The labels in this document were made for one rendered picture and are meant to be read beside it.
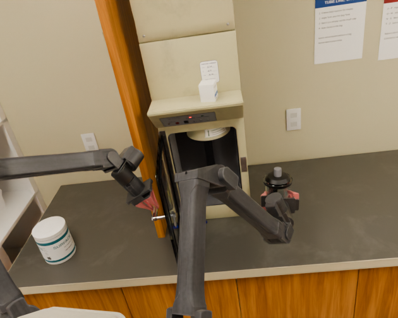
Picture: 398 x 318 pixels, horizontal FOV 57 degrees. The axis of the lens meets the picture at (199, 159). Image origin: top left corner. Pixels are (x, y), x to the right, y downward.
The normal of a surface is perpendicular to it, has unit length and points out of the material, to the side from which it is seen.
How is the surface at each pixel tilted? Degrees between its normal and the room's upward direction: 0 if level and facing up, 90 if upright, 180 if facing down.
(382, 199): 0
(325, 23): 90
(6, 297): 51
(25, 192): 0
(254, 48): 90
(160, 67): 90
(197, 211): 67
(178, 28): 90
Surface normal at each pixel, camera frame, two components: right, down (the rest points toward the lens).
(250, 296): -0.03, 0.51
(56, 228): -0.15, -0.85
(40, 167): 0.70, -0.16
